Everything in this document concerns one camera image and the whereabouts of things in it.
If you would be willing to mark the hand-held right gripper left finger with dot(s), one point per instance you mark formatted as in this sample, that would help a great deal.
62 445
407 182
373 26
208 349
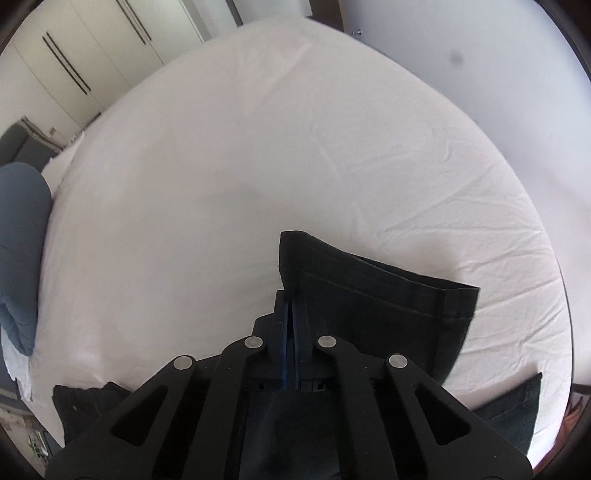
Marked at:
280 325

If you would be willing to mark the bed with white sheet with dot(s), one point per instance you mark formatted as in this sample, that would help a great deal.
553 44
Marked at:
231 161

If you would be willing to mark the black denim pants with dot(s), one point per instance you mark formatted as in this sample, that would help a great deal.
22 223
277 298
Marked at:
369 295

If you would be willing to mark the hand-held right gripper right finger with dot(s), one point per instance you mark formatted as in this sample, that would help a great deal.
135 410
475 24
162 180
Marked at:
301 332

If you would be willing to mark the cream wardrobe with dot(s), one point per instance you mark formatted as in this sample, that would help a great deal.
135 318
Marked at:
92 37

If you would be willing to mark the grey headboard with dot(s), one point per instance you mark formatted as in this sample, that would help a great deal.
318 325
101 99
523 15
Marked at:
23 147

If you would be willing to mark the white cloth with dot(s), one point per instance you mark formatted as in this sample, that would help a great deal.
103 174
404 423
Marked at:
60 164

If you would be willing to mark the rolled blue duvet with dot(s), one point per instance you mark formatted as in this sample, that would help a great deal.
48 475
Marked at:
18 230

